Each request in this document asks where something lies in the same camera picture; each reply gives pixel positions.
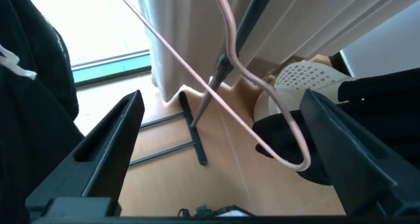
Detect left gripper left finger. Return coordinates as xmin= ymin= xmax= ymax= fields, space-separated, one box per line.
xmin=25 ymin=89 xmax=146 ymax=218

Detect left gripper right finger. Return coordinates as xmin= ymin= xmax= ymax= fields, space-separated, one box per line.
xmin=299 ymin=88 xmax=420 ymax=217

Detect black shorts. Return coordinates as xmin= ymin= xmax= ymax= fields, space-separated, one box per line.
xmin=0 ymin=0 xmax=85 ymax=224

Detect black t-shirt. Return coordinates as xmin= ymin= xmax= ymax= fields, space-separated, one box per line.
xmin=251 ymin=68 xmax=420 ymax=187

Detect pink clothes hanger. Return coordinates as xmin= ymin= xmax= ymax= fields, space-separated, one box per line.
xmin=110 ymin=0 xmax=312 ymax=172

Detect white laundry basket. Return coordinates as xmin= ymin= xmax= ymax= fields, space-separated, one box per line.
xmin=253 ymin=61 xmax=356 ymax=123

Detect black clothes rack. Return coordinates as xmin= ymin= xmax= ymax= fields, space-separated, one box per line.
xmin=129 ymin=0 xmax=278 ymax=168

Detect window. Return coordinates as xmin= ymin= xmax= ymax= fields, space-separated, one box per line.
xmin=21 ymin=0 xmax=152 ymax=87

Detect beige curtain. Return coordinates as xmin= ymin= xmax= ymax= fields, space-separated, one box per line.
xmin=136 ymin=0 xmax=420 ymax=103

